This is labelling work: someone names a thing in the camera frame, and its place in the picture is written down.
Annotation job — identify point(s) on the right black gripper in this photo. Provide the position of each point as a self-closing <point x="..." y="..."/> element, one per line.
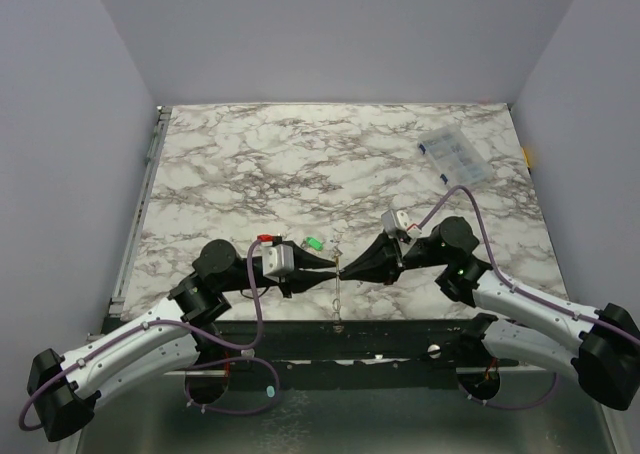
<point x="392" y="260"/>

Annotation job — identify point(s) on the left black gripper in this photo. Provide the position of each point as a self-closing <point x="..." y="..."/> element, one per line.
<point x="299" y="280"/>

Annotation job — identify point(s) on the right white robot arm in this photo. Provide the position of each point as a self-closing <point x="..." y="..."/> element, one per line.
<point x="596" y="348"/>

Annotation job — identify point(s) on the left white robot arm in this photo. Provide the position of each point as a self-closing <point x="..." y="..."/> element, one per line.
<point x="64" y="389"/>

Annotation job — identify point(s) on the clear plastic organizer box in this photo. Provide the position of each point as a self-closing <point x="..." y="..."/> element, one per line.
<point x="455" y="159"/>

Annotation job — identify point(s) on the yellow tape tab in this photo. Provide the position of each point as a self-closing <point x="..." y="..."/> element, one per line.
<point x="526" y="157"/>

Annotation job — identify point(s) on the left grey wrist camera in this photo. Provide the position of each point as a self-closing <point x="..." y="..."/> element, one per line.
<point x="277" y="260"/>

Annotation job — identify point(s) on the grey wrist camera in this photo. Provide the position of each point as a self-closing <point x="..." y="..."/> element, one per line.
<point x="397" y="224"/>
<point x="277" y="260"/>

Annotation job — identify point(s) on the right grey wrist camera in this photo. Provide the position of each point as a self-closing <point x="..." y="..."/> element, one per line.
<point x="397" y="224"/>

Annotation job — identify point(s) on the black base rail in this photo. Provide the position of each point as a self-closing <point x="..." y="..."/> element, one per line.
<point x="322" y="355"/>

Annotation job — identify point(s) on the metal side rail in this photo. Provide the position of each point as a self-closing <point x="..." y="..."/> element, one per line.
<point x="151" y="162"/>

